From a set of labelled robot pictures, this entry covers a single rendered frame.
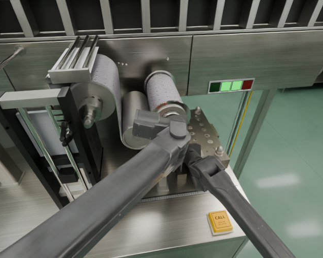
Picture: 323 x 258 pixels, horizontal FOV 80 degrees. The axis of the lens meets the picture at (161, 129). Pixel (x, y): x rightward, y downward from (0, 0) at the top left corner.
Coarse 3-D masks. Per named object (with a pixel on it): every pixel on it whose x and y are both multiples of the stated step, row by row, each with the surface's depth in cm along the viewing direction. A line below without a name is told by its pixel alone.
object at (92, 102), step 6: (84, 96) 58; (90, 96) 57; (96, 96) 58; (84, 102) 55; (90, 102) 54; (96, 102) 56; (102, 102) 59; (84, 108) 54; (90, 108) 54; (96, 108) 55; (102, 108) 58; (96, 114) 56; (96, 120) 57
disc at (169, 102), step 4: (172, 100) 63; (176, 100) 64; (160, 104) 64; (164, 104) 64; (168, 104) 64; (172, 104) 64; (176, 104) 64; (180, 104) 65; (184, 104) 65; (156, 108) 64; (160, 108) 64; (184, 108) 66; (188, 108) 66; (156, 112) 65; (188, 112) 67; (188, 116) 68; (188, 120) 70
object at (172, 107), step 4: (164, 108) 64; (168, 108) 64; (172, 108) 64; (176, 108) 64; (180, 108) 65; (160, 112) 65; (164, 112) 65; (180, 112) 66; (184, 112) 66; (160, 116) 66
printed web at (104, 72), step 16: (96, 64) 65; (112, 64) 73; (96, 80) 56; (112, 80) 64; (160, 80) 77; (160, 96) 69; (176, 96) 69; (96, 128) 95; (96, 144) 91; (96, 160) 88
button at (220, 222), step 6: (222, 210) 76; (210, 216) 74; (216, 216) 74; (222, 216) 74; (216, 222) 72; (222, 222) 72; (228, 222) 72; (216, 228) 70; (222, 228) 70; (228, 228) 71
